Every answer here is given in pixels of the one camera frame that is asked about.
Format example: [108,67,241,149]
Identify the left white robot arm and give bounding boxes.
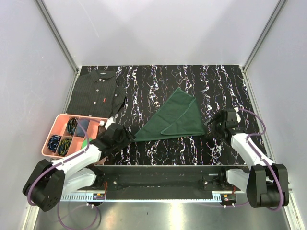
[22,117,135,212]

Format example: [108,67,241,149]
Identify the dark pinstriped shirt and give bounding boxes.
[66,70,127,118]

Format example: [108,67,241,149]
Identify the green cloth napkin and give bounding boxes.
[135,88,207,142]

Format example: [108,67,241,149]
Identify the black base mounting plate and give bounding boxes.
[82,165,241,203]

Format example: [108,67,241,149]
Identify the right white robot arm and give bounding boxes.
[204,108,289,211]

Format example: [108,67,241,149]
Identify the blue patterned rolled tie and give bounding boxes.
[47,135,61,153]

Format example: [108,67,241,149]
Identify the pink compartment tray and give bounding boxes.
[41,114,107,159]

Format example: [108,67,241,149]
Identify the green rolled cloth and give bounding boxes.
[81,138,88,150]

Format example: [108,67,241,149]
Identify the aluminium frame rail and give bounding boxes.
[32,174,294,193]

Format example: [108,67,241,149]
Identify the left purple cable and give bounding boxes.
[26,118,106,230]

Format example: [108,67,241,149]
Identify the green patterned rolled tie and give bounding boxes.
[66,117,77,136]

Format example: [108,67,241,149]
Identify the dark brown rolled cloth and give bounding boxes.
[96,126,106,138]

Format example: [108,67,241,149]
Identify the navy folded cloth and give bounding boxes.
[75,119,90,138]

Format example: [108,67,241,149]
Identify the yellow patterned rolled tie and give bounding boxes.
[58,138,71,157]

